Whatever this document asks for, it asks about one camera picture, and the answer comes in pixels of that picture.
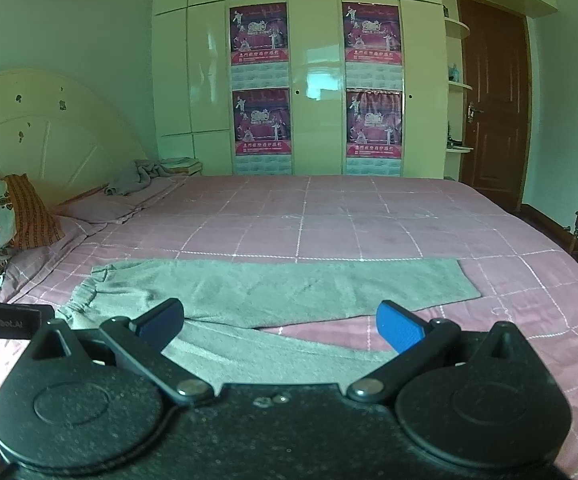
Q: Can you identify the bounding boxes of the grey crumpled cloth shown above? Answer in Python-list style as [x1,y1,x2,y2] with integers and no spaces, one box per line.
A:
[104,159,172,196]

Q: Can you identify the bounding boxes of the pink poster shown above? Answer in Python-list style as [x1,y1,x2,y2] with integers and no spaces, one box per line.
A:
[233,88,291,156]
[342,2,403,65]
[229,2,289,66]
[345,89,403,159]

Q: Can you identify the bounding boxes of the upper left pink poster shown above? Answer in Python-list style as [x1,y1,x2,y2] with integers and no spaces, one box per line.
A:
[229,2,289,66]

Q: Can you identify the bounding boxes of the green grey pants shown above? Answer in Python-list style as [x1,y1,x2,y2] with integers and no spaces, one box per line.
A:
[58,259,481,388]

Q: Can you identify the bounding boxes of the orange striped pillow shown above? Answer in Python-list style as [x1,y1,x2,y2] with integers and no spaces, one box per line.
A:
[4,174,65,250]

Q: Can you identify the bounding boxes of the upper right pink poster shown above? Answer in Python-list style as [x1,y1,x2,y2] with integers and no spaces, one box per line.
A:
[342,2,403,65]

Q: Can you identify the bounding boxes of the cream glossy wardrobe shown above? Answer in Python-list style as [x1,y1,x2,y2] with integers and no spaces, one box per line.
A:
[151,0,557,178]

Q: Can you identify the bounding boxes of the pink pillow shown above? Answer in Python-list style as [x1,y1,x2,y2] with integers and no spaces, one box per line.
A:
[55,176,187,224]

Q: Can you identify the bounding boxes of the lower left pink poster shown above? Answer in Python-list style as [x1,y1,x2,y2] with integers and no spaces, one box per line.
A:
[233,88,291,156]

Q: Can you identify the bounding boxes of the cream wooden headboard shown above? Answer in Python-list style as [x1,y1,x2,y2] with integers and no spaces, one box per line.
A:
[0,68,146,207]

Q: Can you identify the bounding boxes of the lower right pink poster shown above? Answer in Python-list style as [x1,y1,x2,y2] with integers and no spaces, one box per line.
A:
[345,89,403,159]

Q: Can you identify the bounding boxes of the pink checked bed sheet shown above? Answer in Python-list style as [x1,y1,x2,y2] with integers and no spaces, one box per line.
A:
[0,176,578,479]

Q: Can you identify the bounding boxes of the folded clothes stack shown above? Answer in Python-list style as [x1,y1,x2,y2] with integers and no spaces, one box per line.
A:
[160,157,202,176]

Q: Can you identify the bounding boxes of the corner shelf unit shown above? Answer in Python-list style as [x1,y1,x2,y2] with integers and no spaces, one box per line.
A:
[442,0,472,181]

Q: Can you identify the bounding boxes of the brown wooden door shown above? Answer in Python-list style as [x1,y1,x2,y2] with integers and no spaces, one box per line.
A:
[457,0,531,211]

